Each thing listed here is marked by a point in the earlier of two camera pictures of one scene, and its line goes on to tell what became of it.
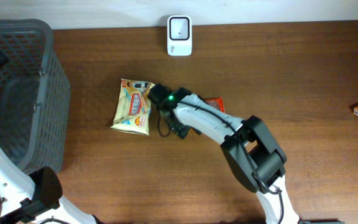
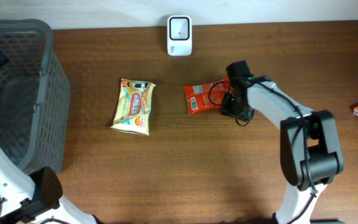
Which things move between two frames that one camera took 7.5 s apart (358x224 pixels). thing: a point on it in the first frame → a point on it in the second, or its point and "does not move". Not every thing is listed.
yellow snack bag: [133, 107] does not move
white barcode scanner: [179, 35] does not move
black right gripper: [181, 130] → [226, 109]
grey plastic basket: [25, 104] does not move
